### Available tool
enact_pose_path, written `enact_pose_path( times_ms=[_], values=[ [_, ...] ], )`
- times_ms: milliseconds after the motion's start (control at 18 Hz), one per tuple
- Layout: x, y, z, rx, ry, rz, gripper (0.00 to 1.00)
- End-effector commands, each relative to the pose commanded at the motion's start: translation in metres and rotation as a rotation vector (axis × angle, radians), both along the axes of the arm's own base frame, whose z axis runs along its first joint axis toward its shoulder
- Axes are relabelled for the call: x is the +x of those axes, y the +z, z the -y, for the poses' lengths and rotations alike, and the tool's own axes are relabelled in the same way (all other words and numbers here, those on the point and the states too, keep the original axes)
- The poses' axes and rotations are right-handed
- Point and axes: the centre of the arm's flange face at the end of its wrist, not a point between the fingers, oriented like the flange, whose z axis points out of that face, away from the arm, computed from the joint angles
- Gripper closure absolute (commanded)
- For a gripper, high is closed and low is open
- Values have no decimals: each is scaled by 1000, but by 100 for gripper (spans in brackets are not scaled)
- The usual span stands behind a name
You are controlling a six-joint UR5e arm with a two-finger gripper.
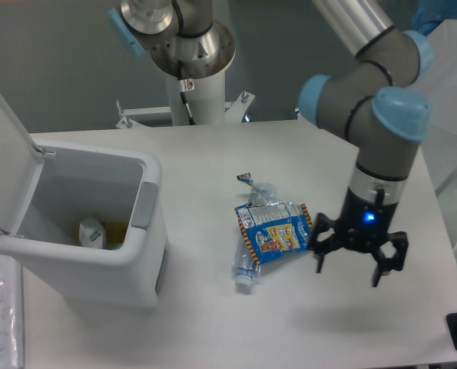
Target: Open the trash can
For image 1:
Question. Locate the white trash can lid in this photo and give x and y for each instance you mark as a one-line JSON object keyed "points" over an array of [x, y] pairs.
{"points": [[21, 165]]}

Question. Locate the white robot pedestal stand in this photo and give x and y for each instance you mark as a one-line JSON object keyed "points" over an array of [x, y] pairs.
{"points": [[194, 71]]}

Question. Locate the blue water jug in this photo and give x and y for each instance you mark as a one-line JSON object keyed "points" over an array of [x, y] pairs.
{"points": [[429, 14]]}

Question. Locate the crushed clear plastic bottle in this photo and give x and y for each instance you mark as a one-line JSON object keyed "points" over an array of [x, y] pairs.
{"points": [[244, 268]]}

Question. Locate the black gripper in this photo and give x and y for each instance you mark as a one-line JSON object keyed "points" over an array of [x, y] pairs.
{"points": [[368, 215]]}

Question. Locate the white crumpled trash in can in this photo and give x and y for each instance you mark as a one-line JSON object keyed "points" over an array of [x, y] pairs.
{"points": [[91, 234]]}

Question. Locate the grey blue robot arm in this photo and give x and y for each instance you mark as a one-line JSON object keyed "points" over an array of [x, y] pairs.
{"points": [[372, 107]]}

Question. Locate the white trash can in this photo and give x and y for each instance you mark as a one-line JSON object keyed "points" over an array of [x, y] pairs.
{"points": [[107, 184]]}

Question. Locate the paper sheet in sleeve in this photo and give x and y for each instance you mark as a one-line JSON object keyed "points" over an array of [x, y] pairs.
{"points": [[12, 350]]}

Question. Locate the yellow wrapper in can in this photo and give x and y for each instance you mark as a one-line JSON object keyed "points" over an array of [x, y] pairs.
{"points": [[115, 234]]}

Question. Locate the blue snack bag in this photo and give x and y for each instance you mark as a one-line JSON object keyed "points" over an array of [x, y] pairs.
{"points": [[271, 231]]}

